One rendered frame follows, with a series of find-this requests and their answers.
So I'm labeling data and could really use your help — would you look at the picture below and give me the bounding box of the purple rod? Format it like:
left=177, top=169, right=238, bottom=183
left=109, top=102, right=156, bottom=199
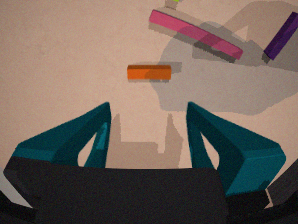
left=263, top=12, right=298, bottom=60

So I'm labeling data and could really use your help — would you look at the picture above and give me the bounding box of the orange rod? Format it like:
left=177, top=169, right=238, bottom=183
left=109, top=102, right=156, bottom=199
left=127, top=65, right=171, bottom=79

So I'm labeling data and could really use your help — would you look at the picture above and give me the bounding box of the pink rod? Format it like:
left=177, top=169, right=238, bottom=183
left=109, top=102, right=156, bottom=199
left=149, top=9, right=244, bottom=60

